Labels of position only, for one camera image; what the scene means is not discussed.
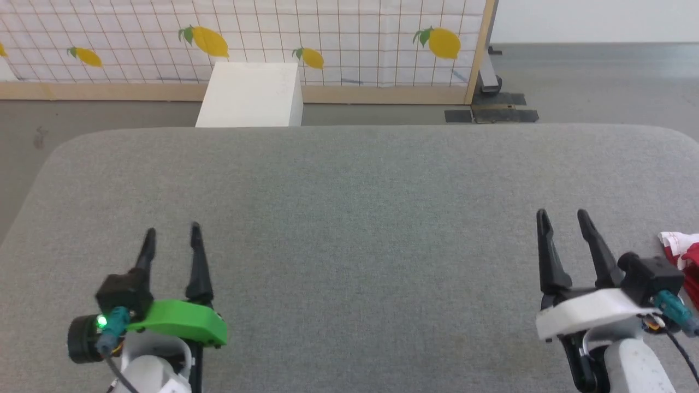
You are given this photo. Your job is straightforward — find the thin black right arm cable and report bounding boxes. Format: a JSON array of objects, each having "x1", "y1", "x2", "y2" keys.
[{"x1": 662, "y1": 326, "x2": 699, "y2": 384}]

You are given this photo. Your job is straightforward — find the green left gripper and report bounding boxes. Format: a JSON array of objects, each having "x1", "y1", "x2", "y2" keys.
[{"x1": 127, "y1": 222, "x2": 229, "y2": 348}]

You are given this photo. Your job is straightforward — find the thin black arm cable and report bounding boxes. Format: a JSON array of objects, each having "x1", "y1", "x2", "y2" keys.
[
  {"x1": 105, "y1": 354, "x2": 138, "y2": 393},
  {"x1": 662, "y1": 326, "x2": 699, "y2": 384}
]

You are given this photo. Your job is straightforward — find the lemon print partition screen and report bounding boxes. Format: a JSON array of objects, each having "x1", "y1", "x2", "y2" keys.
[{"x1": 0, "y1": 0, "x2": 497, "y2": 105}]

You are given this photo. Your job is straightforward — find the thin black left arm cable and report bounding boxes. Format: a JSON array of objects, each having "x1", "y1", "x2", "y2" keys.
[{"x1": 105, "y1": 354, "x2": 138, "y2": 393}]

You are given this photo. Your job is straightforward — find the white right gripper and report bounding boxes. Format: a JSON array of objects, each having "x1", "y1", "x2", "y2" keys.
[{"x1": 535, "y1": 209, "x2": 662, "y2": 342}]

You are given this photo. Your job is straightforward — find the white box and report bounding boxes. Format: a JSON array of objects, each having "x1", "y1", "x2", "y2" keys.
[{"x1": 195, "y1": 62, "x2": 304, "y2": 128}]

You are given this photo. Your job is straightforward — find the grey fabric sofa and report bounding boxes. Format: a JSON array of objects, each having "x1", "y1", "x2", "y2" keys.
[{"x1": 0, "y1": 123, "x2": 699, "y2": 393}]

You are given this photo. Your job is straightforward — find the black floor base plate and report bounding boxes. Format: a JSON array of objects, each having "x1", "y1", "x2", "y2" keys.
[{"x1": 444, "y1": 92, "x2": 540, "y2": 124}]

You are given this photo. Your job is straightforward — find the red shorts with white trim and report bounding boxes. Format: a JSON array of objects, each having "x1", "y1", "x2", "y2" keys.
[{"x1": 657, "y1": 231, "x2": 699, "y2": 307}]

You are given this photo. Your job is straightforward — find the grey partition support foot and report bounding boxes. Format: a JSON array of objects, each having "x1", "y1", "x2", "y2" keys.
[{"x1": 478, "y1": 46, "x2": 503, "y2": 94}]

